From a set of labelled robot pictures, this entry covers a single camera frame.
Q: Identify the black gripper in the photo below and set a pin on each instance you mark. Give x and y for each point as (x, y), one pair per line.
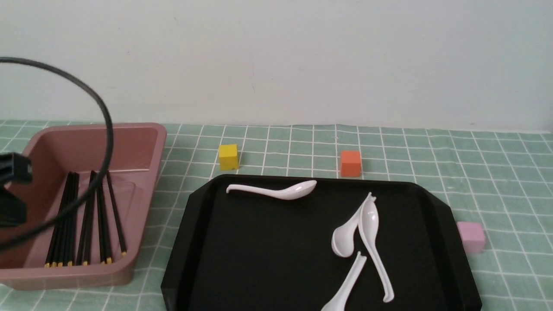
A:
(14, 167)

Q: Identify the black chopstick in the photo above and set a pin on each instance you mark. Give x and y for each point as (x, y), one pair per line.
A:
(69, 256)
(53, 247)
(122, 239)
(85, 240)
(64, 226)
(101, 226)
(107, 233)

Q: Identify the black chopstick in bin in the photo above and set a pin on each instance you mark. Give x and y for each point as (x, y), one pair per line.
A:
(107, 233)
(85, 240)
(101, 226)
(64, 226)
(53, 247)
(69, 256)

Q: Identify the pink plastic bin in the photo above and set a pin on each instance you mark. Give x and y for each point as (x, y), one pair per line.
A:
(57, 151)

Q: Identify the yellow cube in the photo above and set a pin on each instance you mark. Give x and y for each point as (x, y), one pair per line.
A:
(228, 157)

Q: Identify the black plastic tray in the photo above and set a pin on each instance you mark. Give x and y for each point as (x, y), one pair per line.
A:
(240, 251)

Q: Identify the white spoon top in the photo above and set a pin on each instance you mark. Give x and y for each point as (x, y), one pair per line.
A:
(293, 192)

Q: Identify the white spoon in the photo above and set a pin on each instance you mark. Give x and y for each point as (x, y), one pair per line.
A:
(293, 192)
(342, 239)
(368, 225)
(340, 298)

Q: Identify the orange cube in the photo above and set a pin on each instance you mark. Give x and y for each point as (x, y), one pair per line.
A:
(350, 163)

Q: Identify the white spoon middle left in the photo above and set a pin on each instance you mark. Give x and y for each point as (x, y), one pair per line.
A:
(342, 239)

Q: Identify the white spoon bottom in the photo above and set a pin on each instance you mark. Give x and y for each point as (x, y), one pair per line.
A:
(340, 298)

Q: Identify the white spoon middle right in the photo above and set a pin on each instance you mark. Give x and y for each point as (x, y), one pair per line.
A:
(368, 225)

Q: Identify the pink cube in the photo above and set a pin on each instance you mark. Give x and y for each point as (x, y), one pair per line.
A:
(473, 236)

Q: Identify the green checkered tablecloth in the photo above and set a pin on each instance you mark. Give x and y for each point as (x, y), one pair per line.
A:
(501, 180)

